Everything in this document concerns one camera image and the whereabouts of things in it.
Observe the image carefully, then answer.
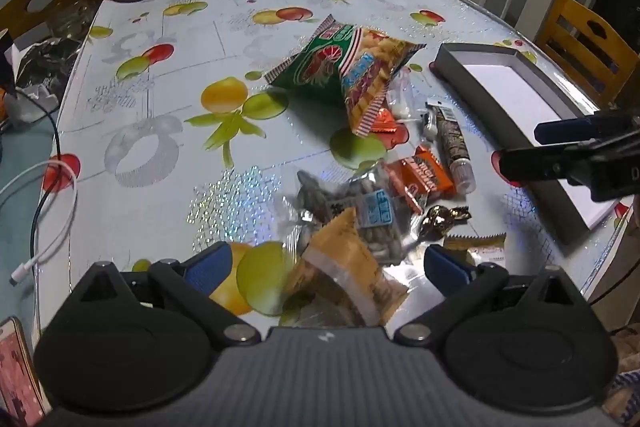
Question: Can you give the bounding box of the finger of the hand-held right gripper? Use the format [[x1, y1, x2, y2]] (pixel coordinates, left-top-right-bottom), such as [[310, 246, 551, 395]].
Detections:
[[492, 142, 601, 182], [534, 111, 640, 145]]

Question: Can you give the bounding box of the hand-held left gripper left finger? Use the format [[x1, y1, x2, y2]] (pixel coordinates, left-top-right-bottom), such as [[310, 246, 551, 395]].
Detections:
[[74, 241, 261, 349]]

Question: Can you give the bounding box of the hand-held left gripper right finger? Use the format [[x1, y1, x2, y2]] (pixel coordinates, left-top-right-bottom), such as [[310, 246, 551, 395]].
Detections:
[[392, 244, 588, 347]]

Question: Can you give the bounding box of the grey cardboard box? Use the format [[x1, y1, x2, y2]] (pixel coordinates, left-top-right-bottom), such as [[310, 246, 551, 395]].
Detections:
[[428, 43, 636, 244]]

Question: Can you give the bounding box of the dark brown stick packet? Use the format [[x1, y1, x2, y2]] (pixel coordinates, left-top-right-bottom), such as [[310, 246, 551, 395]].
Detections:
[[425, 99, 476, 195]]

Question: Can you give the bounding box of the clear melon seed packet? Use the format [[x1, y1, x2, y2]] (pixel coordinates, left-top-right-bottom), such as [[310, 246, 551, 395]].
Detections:
[[280, 167, 416, 265]]

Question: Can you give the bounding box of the pink clear candy packet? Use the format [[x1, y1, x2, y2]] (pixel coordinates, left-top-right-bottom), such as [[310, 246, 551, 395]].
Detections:
[[387, 69, 420, 124]]

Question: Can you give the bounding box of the orange foil stick wrapper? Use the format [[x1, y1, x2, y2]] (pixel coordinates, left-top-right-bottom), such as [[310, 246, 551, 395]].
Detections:
[[370, 107, 401, 138]]

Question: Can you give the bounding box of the green orange snack bag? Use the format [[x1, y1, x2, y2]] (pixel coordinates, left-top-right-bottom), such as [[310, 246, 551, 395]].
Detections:
[[264, 14, 427, 138]]

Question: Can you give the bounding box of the beige biscuit packet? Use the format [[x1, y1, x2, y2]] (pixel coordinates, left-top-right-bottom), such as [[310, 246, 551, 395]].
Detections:
[[442, 232, 507, 265]]

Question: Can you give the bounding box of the gold foil candy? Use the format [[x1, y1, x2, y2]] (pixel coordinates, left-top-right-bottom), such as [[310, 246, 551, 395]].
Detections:
[[417, 204, 472, 240]]

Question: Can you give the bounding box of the orange brown snack bar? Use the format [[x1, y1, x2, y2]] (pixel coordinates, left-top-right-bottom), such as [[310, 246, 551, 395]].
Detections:
[[410, 146, 458, 202], [382, 159, 426, 212]]

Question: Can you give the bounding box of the brown peanut bag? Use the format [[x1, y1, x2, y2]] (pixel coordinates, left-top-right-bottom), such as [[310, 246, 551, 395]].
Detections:
[[280, 207, 408, 328]]

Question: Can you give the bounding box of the smartphone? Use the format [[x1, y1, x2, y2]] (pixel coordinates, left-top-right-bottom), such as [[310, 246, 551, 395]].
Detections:
[[0, 316, 53, 427]]

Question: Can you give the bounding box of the crumpled white plastic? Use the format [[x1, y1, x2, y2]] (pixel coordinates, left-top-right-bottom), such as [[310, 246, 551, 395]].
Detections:
[[5, 87, 61, 128]]

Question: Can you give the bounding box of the black foil bag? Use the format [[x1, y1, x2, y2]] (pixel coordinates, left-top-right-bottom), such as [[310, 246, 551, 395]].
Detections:
[[10, 39, 83, 100]]

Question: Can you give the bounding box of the black cable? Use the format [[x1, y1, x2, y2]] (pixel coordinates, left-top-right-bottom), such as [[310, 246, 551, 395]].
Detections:
[[0, 82, 68, 338]]

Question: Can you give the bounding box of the white cable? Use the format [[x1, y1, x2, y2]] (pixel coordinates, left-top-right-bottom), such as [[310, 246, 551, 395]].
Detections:
[[0, 157, 80, 286]]

